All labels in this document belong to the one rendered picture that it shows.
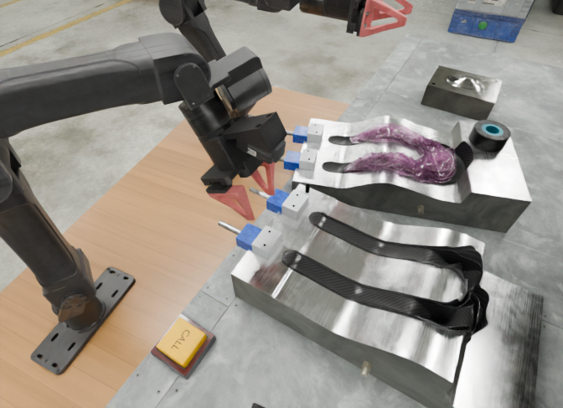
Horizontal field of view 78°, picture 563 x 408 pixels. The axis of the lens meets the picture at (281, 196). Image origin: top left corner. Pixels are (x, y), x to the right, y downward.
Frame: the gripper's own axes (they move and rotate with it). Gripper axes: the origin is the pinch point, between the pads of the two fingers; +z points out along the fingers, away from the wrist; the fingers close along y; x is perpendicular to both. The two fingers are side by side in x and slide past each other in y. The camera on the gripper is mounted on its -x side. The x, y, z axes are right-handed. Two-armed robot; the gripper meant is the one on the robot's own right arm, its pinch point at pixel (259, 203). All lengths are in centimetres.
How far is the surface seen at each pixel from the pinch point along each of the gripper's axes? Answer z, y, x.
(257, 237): 7.6, -0.8, 4.8
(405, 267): 20.7, 7.3, -16.9
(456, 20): 73, 352, 54
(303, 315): 17.3, -8.2, -5.6
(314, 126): 6.7, 38.9, 13.7
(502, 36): 100, 357, 19
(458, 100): 24, 78, -11
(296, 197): 8.3, 11.5, 3.7
